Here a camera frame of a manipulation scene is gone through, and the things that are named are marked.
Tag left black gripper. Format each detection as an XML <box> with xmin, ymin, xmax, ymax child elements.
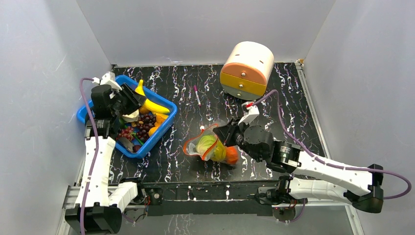
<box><xmin>111</xmin><ymin>84</ymin><xmax>146</xmax><ymax>118</ymax></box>

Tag single yellow banana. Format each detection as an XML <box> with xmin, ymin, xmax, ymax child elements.
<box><xmin>135</xmin><ymin>80</ymin><xmax>170</xmax><ymax>114</ymax></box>

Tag orange tangerine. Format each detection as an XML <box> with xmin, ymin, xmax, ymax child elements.
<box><xmin>226</xmin><ymin>146</ymin><xmax>239</xmax><ymax>165</ymax></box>

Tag yellow banana bunch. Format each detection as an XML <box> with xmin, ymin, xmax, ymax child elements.
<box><xmin>209</xmin><ymin>141</ymin><xmax>227</xmax><ymax>162</ymax></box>

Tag clear zip top bag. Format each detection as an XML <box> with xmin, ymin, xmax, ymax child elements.
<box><xmin>183</xmin><ymin>120</ymin><xmax>239</xmax><ymax>166</ymax></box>

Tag green cabbage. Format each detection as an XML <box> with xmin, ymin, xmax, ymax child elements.
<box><xmin>196</xmin><ymin>135</ymin><xmax>217</xmax><ymax>155</ymax></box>

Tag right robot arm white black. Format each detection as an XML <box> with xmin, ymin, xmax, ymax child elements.
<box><xmin>213</xmin><ymin>120</ymin><xmax>384</xmax><ymax>213</ymax></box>

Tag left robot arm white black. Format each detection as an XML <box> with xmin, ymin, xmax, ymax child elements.
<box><xmin>65</xmin><ymin>84</ymin><xmax>148</xmax><ymax>235</ymax></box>

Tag dark purple grapes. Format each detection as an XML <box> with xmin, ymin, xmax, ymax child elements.
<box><xmin>132</xmin><ymin>114</ymin><xmax>157</xmax><ymax>142</ymax></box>

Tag red grape bunch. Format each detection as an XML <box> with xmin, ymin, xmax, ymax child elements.
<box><xmin>117</xmin><ymin>126</ymin><xmax>134</xmax><ymax>141</ymax></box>

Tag blue plastic bin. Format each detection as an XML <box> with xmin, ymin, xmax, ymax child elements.
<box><xmin>76</xmin><ymin>75</ymin><xmax>178</xmax><ymax>159</ymax></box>

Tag pink marker pen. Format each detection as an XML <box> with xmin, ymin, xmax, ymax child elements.
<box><xmin>193</xmin><ymin>85</ymin><xmax>201</xmax><ymax>107</ymax></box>

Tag round pastel drawer cabinet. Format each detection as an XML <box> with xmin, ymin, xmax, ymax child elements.
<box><xmin>219</xmin><ymin>41</ymin><xmax>275</xmax><ymax>101</ymax></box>

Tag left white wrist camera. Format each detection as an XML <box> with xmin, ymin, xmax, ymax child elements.
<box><xmin>99</xmin><ymin>71</ymin><xmax>122</xmax><ymax>91</ymax></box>

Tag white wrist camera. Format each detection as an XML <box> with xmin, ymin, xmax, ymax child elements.
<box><xmin>238</xmin><ymin>103</ymin><xmax>259</xmax><ymax>124</ymax></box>
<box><xmin>99</xmin><ymin>71</ymin><xmax>122</xmax><ymax>91</ymax></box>

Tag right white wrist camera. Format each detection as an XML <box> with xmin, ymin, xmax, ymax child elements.
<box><xmin>238</xmin><ymin>103</ymin><xmax>259</xmax><ymax>124</ymax></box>

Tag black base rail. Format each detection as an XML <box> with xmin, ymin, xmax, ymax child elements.
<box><xmin>123</xmin><ymin>181</ymin><xmax>307</xmax><ymax>218</ymax></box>

